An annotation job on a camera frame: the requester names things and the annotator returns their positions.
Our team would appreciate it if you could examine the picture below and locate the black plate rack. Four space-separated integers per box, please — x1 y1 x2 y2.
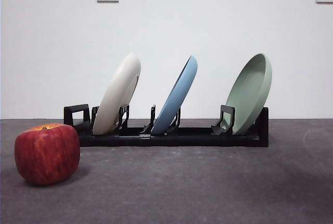
63 103 270 148

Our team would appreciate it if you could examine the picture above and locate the blue plate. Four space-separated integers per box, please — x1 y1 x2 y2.
150 54 198 136

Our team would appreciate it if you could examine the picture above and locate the red apple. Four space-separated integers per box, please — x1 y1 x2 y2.
14 123 81 186

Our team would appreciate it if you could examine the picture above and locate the green plate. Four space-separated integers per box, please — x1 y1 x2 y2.
224 53 273 136

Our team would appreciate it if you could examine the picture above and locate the cream yellow plate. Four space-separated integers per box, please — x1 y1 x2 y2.
92 52 142 135

